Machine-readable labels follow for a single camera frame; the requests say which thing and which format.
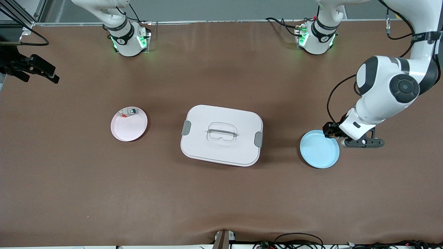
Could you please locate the light blue round plate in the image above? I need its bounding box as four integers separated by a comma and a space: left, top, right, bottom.
300, 130, 340, 169

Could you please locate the pale pink round plate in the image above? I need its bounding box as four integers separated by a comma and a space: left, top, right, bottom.
110, 106, 148, 142

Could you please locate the white lidded storage box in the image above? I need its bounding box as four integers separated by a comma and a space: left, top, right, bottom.
180, 104, 264, 167

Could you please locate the brown table mat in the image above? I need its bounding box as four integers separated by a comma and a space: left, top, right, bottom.
0, 20, 443, 247

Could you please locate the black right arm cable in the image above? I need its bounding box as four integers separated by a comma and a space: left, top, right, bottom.
0, 7, 49, 47

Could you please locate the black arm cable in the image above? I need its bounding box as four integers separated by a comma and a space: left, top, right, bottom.
326, 0, 416, 125
0, 7, 49, 47

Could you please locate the aluminium frame profile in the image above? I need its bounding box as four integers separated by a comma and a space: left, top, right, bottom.
0, 0, 47, 29

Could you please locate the black base cable bundle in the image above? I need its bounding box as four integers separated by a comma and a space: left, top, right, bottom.
265, 17, 305, 37

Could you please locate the looped black floor cable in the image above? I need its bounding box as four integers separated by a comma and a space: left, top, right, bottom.
274, 232, 325, 249

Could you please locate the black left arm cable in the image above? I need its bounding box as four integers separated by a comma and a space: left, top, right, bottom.
326, 0, 416, 125

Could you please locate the black floor cable bundle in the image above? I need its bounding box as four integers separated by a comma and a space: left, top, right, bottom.
346, 239, 443, 249

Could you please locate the camera mount post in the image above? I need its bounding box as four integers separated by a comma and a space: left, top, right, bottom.
212, 230, 236, 249

